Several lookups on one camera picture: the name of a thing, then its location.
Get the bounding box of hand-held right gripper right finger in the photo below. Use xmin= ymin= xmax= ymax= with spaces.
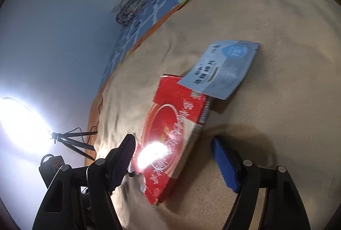
xmin=211 ymin=135 xmax=312 ymax=230

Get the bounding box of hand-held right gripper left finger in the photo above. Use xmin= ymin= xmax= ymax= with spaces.
xmin=32 ymin=133 xmax=137 ymax=230

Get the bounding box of red cardboard box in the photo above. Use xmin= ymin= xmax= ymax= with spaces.
xmin=132 ymin=74 xmax=214 ymax=206

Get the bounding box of black tripod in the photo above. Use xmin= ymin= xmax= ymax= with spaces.
xmin=49 ymin=132 xmax=96 ymax=161

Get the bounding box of beige towel blanket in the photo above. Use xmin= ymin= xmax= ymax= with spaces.
xmin=93 ymin=0 xmax=341 ymax=230

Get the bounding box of white and blue pouch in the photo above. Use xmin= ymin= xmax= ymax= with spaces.
xmin=177 ymin=39 xmax=260 ymax=100

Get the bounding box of ring light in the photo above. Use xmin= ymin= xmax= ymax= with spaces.
xmin=0 ymin=97 xmax=51 ymax=164

